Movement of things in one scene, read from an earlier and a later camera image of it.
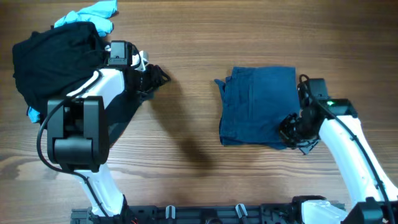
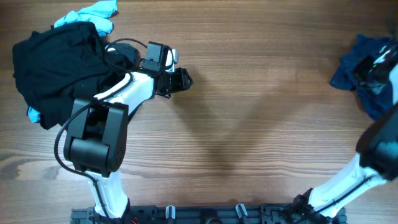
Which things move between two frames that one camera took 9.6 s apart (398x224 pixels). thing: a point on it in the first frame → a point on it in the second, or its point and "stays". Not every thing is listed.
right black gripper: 289,130 → 367,70
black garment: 47,63 stays
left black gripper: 154,72 → 182,83
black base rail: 266,213 stays
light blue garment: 97,12 stays
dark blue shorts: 254,101 → 365,65
